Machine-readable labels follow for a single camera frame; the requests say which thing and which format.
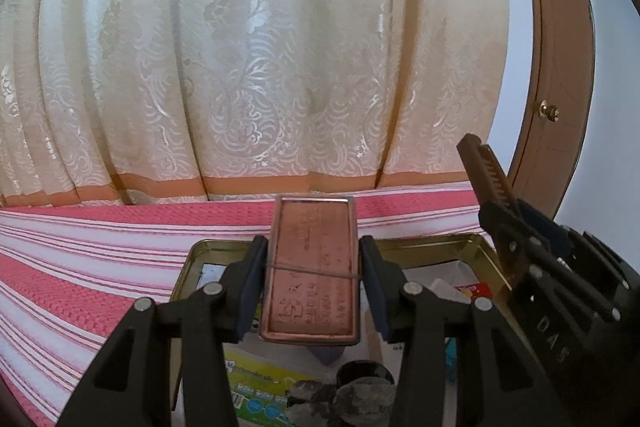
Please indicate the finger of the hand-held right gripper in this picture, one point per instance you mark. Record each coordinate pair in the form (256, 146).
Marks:
(505, 222)
(547, 232)

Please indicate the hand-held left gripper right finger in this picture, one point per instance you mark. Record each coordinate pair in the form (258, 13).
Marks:
(372, 287)

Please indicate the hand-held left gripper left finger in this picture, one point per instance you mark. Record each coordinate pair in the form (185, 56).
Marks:
(252, 287)

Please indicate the brown comb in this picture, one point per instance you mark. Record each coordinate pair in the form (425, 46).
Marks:
(487, 172)

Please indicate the gold metal tin box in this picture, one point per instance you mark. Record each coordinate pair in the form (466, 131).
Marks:
(210, 249)

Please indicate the copper metal box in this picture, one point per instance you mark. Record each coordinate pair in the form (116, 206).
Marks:
(310, 267)

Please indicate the beige and white sponge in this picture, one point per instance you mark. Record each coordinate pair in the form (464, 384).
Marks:
(442, 288)

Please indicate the red toy brick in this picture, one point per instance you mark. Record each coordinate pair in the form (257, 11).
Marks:
(477, 291)

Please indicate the purple block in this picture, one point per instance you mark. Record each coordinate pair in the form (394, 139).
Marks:
(327, 353)

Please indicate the black round lid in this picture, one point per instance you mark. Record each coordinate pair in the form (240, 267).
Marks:
(362, 372)

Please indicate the green packet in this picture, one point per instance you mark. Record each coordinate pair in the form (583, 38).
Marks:
(255, 387)

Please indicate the teal toy brick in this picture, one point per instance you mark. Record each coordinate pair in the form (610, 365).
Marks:
(450, 357)

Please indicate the grey mottled lump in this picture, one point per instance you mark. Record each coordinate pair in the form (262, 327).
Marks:
(350, 402)

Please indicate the brass door knob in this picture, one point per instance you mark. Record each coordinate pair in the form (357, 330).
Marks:
(549, 111)

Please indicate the pink striped bedsheet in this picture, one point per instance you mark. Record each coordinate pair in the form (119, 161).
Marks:
(75, 257)

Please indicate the brown wooden door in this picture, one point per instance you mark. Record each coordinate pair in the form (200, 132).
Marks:
(555, 32)

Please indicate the cream floral curtain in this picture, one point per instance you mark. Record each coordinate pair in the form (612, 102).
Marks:
(250, 57)

